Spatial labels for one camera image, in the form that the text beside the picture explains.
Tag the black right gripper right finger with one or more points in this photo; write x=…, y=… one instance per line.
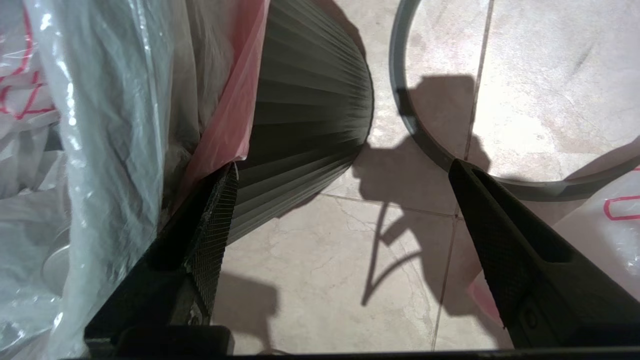
x=520, y=260

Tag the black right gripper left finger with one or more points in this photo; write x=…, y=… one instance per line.
x=190, y=280

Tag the used white red-print trash bag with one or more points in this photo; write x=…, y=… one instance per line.
x=115, y=125

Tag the new white red-print plastic bag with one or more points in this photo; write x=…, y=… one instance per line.
x=615, y=240

